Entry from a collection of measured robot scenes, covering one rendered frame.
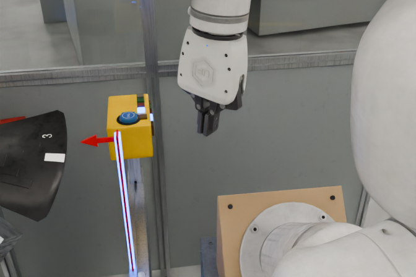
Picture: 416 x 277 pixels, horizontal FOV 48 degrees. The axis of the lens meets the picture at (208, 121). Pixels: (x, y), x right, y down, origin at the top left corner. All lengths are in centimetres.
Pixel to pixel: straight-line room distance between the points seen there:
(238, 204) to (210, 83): 24
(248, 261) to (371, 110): 55
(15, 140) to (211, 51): 39
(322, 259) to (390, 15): 23
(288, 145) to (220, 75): 114
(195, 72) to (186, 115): 93
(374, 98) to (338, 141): 157
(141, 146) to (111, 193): 73
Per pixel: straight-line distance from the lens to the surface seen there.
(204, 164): 176
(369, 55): 30
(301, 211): 83
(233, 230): 82
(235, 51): 67
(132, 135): 108
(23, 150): 86
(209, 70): 69
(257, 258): 82
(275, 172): 185
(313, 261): 44
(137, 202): 120
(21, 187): 81
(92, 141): 83
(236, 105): 71
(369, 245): 45
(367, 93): 30
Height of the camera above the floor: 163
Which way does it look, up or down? 31 degrees down
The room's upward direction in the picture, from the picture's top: straight up
